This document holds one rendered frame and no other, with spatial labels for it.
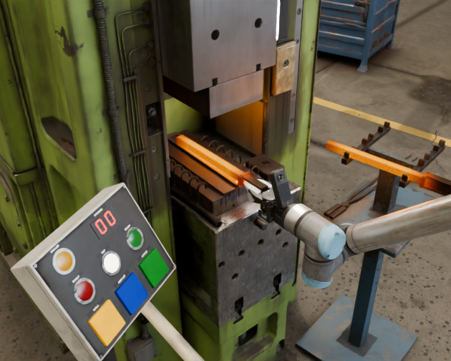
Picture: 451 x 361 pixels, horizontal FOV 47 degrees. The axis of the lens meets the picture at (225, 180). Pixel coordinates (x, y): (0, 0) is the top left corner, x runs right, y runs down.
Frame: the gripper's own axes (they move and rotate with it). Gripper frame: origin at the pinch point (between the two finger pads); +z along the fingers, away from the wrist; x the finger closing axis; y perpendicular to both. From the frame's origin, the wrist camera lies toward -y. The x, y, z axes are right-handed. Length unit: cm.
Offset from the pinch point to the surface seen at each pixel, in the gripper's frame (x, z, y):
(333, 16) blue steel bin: 297, 218, 61
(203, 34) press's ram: -14, 4, -49
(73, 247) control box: -63, -11, -15
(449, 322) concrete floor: 94, -40, 102
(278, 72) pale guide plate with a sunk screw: 25.9, 15.3, -24.2
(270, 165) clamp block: 15.6, 6.6, 4.4
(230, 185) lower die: -3.2, 5.1, 3.3
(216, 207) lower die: -11.1, 2.7, 7.1
